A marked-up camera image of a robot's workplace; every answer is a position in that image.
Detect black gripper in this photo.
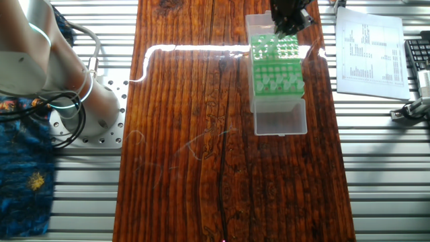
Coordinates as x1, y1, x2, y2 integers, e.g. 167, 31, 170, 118
270, 0, 316, 38

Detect clear box with green rack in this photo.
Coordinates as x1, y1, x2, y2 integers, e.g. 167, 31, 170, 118
245, 9, 301, 87
249, 62, 308, 137

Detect printed white paper sheet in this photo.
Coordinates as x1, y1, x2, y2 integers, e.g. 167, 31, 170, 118
335, 6, 411, 101

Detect black keyboard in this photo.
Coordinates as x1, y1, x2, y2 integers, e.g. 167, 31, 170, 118
404, 38, 430, 73

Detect brown wooden board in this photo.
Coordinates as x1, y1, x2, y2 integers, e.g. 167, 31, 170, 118
112, 0, 357, 242

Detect blue starry painted cloth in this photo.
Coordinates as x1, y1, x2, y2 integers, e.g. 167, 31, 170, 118
0, 6, 75, 240

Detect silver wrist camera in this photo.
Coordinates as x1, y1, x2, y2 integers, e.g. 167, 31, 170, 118
300, 9, 316, 27

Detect silver camera on stand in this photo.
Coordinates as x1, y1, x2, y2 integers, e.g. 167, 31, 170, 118
415, 69, 430, 98

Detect aluminium camera bracket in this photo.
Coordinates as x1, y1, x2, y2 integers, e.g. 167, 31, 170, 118
389, 97, 430, 122

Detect grey robot cable with connector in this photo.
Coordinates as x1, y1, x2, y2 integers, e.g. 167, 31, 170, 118
67, 22, 102, 77

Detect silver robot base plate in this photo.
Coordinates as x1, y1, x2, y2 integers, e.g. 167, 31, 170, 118
49, 75, 128, 149

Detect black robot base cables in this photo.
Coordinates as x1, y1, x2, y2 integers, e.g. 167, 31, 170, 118
0, 93, 87, 149

